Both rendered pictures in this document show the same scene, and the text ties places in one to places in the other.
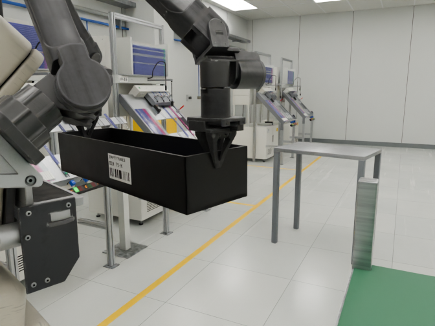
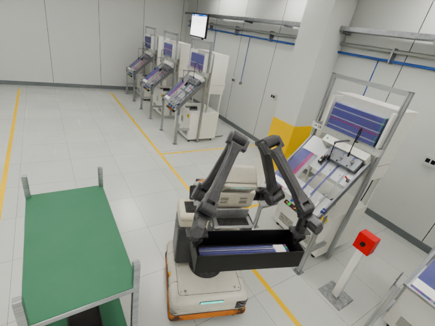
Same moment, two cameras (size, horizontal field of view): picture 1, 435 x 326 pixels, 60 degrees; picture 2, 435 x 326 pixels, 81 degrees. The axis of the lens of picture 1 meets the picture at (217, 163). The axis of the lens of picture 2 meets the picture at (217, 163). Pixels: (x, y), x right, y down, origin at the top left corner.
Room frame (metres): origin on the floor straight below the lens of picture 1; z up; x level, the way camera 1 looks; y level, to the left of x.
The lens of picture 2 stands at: (1.19, -0.82, 2.05)
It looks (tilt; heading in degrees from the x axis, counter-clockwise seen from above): 27 degrees down; 117
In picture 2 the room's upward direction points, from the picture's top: 11 degrees clockwise
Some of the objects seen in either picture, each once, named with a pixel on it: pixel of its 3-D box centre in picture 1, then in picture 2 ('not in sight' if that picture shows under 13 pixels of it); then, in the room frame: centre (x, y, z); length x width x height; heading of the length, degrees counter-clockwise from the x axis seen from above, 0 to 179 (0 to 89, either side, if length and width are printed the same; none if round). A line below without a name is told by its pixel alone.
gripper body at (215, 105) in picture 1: (215, 107); (197, 229); (0.73, 0.00, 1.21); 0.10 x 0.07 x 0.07; 45
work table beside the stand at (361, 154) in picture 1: (324, 197); not in sight; (2.92, -0.86, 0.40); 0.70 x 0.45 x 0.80; 53
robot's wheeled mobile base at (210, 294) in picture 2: not in sight; (203, 273); (0.53, 0.61, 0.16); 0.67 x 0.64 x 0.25; 135
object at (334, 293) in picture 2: not in sight; (351, 267); (1.61, 1.37, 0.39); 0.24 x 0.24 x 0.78; 64
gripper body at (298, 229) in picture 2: not in sight; (301, 227); (1.13, 0.40, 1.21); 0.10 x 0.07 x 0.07; 45
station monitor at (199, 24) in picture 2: not in sight; (201, 26); (-1.82, 3.40, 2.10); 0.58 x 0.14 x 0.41; 154
